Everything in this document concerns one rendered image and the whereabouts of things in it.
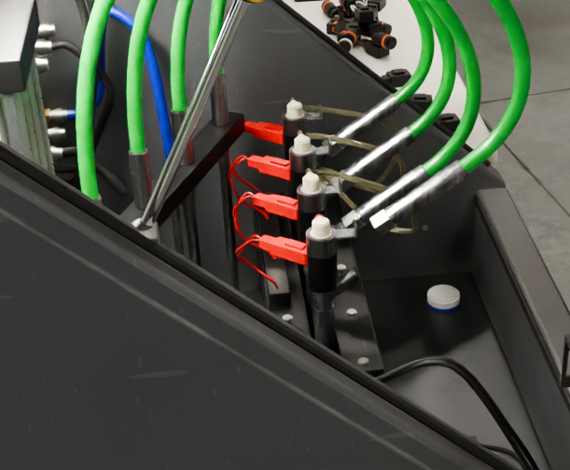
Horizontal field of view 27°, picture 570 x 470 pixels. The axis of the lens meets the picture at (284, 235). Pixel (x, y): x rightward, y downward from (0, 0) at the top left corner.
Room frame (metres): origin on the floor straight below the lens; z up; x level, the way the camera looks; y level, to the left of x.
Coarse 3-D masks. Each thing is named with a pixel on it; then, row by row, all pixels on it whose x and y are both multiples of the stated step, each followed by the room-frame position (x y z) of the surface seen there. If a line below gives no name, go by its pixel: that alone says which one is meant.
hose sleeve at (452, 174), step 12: (444, 168) 0.90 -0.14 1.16; (456, 168) 0.89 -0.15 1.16; (432, 180) 0.89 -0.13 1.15; (444, 180) 0.89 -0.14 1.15; (456, 180) 0.89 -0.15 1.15; (420, 192) 0.89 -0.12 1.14; (432, 192) 0.89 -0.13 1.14; (444, 192) 0.89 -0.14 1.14; (396, 204) 0.89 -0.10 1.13; (408, 204) 0.89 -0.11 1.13; (420, 204) 0.89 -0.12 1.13; (396, 216) 0.89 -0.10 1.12; (408, 216) 0.89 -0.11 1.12
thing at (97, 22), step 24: (96, 0) 0.88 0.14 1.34; (504, 0) 0.89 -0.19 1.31; (96, 24) 0.87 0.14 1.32; (504, 24) 0.90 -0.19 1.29; (96, 48) 0.88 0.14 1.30; (528, 48) 0.90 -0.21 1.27; (528, 72) 0.90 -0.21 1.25; (504, 120) 0.90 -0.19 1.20; (480, 144) 0.90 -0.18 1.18; (96, 192) 0.88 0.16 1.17
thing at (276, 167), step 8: (248, 160) 1.08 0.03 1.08; (256, 160) 1.08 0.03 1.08; (264, 160) 1.07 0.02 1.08; (272, 160) 1.07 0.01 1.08; (280, 160) 1.07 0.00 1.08; (288, 160) 1.07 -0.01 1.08; (256, 168) 1.08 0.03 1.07; (264, 168) 1.07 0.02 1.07; (272, 168) 1.06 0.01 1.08; (280, 168) 1.06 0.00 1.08; (288, 168) 1.06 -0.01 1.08; (280, 176) 1.06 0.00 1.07; (288, 176) 1.05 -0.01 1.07
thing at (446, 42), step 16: (192, 0) 1.04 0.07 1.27; (176, 16) 1.04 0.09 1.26; (432, 16) 1.05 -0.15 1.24; (176, 32) 1.04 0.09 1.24; (448, 32) 1.06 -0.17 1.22; (176, 48) 1.04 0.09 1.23; (448, 48) 1.06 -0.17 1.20; (176, 64) 1.04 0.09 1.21; (448, 64) 1.06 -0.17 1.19; (176, 80) 1.04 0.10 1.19; (448, 80) 1.06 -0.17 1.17; (176, 96) 1.04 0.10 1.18; (448, 96) 1.06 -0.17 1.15; (176, 112) 1.04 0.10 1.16; (432, 112) 1.06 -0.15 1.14; (176, 128) 1.04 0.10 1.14; (416, 128) 1.05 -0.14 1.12; (384, 144) 1.06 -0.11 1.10; (400, 144) 1.05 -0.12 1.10; (192, 160) 1.04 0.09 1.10; (368, 160) 1.05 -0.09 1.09; (384, 160) 1.05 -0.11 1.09
